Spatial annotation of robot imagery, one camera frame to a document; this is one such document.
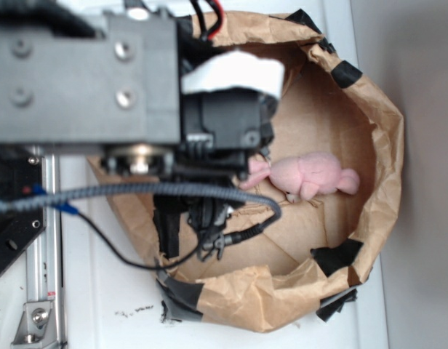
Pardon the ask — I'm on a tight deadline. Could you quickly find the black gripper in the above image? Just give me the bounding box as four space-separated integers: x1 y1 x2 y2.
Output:
153 193 229 260

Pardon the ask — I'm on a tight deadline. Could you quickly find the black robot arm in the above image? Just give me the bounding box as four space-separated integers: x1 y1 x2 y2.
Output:
0 1 284 254

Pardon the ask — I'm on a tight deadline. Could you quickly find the pink plush bunny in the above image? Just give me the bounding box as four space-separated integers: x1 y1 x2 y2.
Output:
239 152 360 204

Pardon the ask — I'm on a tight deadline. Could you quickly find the brown paper bag bin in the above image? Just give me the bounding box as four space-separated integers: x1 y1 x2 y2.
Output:
86 9 405 334

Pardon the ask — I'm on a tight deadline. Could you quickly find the aluminium extrusion rail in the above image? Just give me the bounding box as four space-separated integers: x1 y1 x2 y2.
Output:
25 145 68 349

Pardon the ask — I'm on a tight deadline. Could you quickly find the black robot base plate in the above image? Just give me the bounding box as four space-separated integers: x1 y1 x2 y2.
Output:
0 147 46 277

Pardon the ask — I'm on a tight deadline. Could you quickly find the metal corner bracket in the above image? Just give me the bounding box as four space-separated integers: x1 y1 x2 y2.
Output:
10 300 57 348

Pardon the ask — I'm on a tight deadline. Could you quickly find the grey braided cable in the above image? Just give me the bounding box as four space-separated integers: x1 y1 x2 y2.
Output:
0 182 283 252

